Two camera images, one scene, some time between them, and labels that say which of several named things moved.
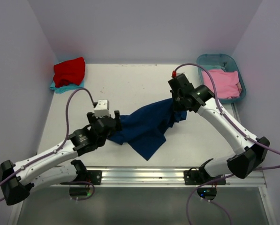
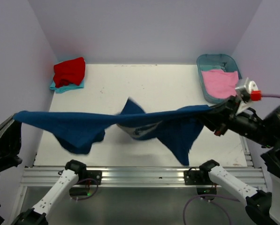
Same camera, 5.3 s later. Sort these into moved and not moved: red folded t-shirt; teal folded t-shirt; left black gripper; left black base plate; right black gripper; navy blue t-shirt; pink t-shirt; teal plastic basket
Moved: navy blue t-shirt; left black gripper; right black gripper
Not moved: red folded t-shirt; pink t-shirt; teal folded t-shirt; left black base plate; teal plastic basket
